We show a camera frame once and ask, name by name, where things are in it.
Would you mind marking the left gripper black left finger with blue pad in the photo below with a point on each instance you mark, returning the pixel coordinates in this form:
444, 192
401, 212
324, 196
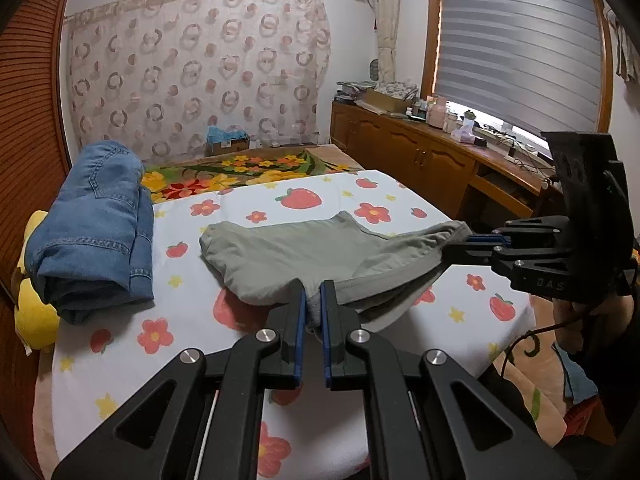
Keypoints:
199, 417

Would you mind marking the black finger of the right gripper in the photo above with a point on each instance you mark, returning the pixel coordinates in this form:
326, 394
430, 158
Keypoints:
474, 249

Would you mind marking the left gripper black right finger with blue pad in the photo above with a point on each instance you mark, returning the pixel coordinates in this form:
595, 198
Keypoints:
427, 417

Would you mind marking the grey-green pants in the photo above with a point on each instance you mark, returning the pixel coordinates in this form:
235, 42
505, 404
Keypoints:
378, 276

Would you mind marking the hand holding other gripper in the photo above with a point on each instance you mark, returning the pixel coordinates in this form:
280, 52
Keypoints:
575, 326

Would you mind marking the brown wooden cabinet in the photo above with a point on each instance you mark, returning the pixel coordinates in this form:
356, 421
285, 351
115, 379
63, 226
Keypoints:
465, 182

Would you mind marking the white fruit-print bed sheet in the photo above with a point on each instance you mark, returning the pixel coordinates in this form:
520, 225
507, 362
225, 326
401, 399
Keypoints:
311, 433

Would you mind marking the blue cloth on floor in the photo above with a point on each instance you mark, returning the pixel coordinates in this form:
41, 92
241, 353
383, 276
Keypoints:
577, 386

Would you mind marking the pink jar on cabinet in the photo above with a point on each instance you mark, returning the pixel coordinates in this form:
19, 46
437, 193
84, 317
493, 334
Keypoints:
437, 114

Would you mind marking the flat cardboard box on cabinet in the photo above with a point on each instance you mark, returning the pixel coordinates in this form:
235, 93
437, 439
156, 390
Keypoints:
387, 104

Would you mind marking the folded blue jeans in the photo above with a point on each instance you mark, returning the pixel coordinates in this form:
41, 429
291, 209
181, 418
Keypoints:
94, 249

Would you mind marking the right cream tied curtain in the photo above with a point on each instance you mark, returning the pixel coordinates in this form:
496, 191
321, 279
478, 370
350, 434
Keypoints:
627, 57

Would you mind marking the cream tied curtain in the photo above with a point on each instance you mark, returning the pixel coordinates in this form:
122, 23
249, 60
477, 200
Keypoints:
386, 20
627, 57

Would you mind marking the grey window blind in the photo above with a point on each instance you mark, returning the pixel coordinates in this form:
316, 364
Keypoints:
535, 64

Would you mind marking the floral orange green blanket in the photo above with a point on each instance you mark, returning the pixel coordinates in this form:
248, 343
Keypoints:
221, 173

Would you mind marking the cardboard box blue cloth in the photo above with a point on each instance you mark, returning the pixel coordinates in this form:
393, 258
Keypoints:
224, 141

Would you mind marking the brown louvered wardrobe door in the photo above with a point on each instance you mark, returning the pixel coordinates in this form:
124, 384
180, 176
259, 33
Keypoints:
34, 157

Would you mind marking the patterned lace curtain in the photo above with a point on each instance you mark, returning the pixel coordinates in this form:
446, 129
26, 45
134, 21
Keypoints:
158, 75

